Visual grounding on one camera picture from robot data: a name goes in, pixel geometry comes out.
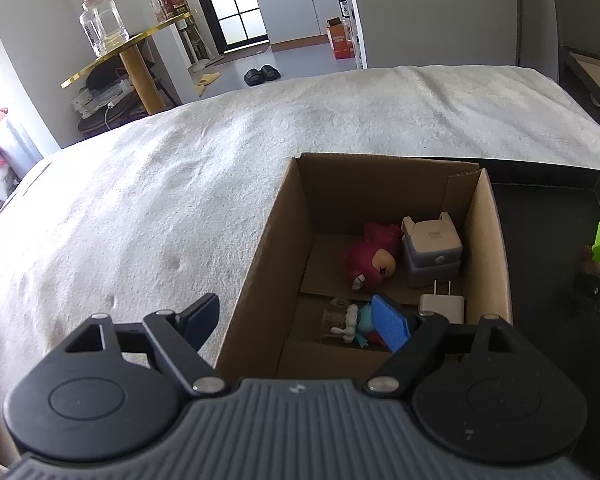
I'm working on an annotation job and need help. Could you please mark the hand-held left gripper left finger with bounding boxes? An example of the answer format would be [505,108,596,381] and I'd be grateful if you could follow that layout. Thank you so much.
[62,292,229,397]

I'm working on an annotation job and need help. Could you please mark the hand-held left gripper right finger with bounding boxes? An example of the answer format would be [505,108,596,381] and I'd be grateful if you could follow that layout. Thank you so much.
[364,293,526,397]

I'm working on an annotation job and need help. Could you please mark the blue-haired figurine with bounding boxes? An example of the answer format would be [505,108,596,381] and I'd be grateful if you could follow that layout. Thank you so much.
[322,297,388,350]

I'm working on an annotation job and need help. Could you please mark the brown figurine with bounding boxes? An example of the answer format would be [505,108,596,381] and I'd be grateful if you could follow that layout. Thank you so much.
[581,244,600,276]

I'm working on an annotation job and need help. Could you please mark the white charger plug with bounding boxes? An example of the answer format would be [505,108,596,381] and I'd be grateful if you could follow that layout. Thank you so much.
[418,280,467,326]

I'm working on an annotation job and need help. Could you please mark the magenta figurine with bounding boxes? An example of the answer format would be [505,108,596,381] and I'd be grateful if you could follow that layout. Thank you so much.
[344,222,405,292]

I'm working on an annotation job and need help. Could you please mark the brown cardboard box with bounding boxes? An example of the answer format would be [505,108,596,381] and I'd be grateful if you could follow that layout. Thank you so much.
[214,152,515,384]

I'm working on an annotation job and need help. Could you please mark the grey cube toy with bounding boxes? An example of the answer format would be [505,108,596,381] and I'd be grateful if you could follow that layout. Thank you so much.
[400,211,465,288]

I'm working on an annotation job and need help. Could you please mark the black shallow tray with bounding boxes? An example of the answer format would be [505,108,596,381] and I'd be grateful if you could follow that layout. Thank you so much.
[480,159,600,361]

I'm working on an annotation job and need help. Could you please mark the white fluffy blanket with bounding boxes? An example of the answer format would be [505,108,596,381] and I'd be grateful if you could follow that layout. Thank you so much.
[0,64,600,401]

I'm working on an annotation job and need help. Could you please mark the black framed cardboard panel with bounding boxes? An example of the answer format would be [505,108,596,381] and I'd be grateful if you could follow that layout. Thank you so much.
[559,45,600,146]

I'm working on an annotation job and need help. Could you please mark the yellow slipper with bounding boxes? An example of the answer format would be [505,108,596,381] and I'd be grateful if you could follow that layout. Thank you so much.
[195,71,222,96]

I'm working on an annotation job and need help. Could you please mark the white power strip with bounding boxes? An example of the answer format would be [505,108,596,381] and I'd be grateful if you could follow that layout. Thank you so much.
[70,77,136,121]

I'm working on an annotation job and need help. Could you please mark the gold round side table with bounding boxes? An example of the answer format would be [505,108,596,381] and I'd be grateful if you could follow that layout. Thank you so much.
[60,9,198,116]

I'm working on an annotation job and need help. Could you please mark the orange cardboard box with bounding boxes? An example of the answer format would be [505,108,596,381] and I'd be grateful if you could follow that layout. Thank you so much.
[326,17,356,60]

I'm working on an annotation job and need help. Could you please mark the clear glass jar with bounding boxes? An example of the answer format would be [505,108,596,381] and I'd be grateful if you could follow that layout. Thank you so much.
[79,0,131,58]

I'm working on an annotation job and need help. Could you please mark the white cabinet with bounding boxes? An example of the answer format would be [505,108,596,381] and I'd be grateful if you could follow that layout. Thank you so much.
[250,0,353,53]

